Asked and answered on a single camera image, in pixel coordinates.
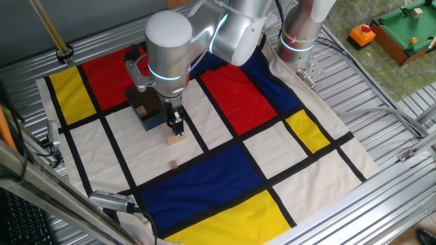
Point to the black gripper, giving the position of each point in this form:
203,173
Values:
169,106

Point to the large wooden cube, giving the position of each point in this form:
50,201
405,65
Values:
172,139

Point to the small wooden cube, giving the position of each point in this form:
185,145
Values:
174,164
141,111

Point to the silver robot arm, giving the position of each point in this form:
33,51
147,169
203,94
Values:
170,51

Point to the dark blue gift box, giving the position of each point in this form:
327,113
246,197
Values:
150,124

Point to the colour-block patterned cloth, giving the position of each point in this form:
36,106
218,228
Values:
211,183

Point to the brown cardboard piece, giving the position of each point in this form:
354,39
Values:
178,3

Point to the black pole clamp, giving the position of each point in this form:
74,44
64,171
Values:
64,54

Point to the white power strip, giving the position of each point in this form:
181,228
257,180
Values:
272,21

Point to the brass-coloured pole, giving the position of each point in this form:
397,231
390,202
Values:
49,25

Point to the orange stick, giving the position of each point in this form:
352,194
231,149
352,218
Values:
7,131

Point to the black keyboard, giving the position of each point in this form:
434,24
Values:
20,224

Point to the orange emergency stop button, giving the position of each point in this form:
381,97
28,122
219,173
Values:
361,37

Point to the green textured mat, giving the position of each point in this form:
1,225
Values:
374,75

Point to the mini pool table toy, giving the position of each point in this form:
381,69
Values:
402,30

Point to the orange toy ball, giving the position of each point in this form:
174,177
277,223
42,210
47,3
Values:
413,41

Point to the pale wooden block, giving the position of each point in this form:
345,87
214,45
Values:
417,13

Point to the toy cue stick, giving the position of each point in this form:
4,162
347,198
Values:
432,41

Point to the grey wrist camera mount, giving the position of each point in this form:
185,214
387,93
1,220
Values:
138,76

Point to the silver exterior camera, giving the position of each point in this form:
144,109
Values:
53,132
109,200

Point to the black camera clamp mount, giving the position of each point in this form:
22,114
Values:
54,158

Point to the small metal bracket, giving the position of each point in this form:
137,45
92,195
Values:
306,79
406,155

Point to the shiny metal frame bar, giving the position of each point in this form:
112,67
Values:
51,190

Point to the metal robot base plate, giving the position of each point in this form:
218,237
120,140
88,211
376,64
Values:
316,66

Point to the aluminium frame rail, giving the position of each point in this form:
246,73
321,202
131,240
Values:
374,211

